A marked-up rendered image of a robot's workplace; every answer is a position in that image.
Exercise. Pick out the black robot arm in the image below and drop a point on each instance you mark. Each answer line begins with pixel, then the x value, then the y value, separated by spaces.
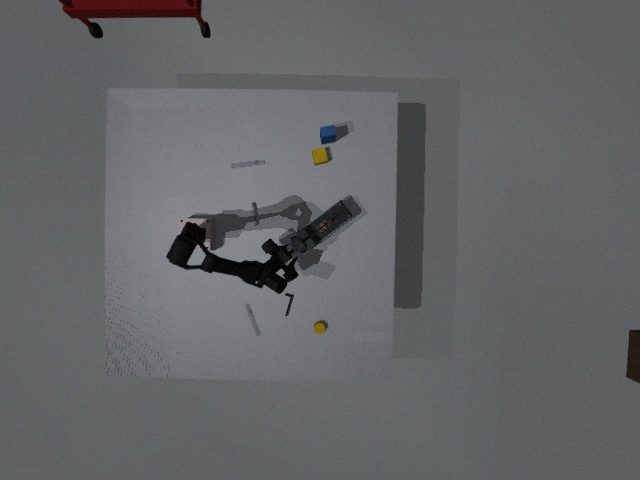
pixel 249 271

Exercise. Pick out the yellow cube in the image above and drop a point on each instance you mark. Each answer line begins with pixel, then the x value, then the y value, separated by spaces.
pixel 319 156

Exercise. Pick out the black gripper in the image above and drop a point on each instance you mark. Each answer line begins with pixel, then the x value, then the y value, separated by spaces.
pixel 290 272

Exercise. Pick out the blue block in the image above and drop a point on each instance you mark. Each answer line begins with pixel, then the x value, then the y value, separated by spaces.
pixel 328 134

